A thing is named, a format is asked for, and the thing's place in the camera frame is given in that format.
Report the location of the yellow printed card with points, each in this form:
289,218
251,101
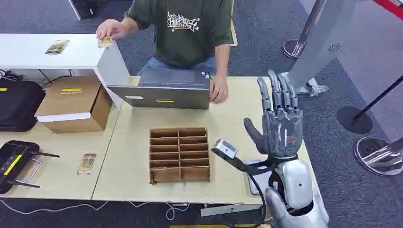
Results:
86,164
106,42
57,47

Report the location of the grey banner panel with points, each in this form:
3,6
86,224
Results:
327,41

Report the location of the wooden card box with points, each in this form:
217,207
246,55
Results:
179,174

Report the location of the red barrier belt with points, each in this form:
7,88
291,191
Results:
390,7

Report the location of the chrome stanchion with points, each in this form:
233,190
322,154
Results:
376,157
292,48

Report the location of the black box with white edge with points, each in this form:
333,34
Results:
83,8

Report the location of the person's left hand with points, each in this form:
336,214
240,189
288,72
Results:
219,90

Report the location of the brown cardboard box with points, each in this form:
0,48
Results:
71,97

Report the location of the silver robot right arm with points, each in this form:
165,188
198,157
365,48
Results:
297,185

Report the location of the person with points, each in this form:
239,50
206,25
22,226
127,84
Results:
189,37

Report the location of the black stanchion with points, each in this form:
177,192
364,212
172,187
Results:
354,120

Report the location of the black bag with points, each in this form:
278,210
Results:
19,105

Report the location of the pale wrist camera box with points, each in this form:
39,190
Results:
225,148

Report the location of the grey laptop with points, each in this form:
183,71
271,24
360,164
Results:
157,97

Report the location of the person's right hand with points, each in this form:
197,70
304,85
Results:
111,29

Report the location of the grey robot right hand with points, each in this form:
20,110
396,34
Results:
281,132

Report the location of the black router with antennas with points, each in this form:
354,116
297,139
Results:
14,160

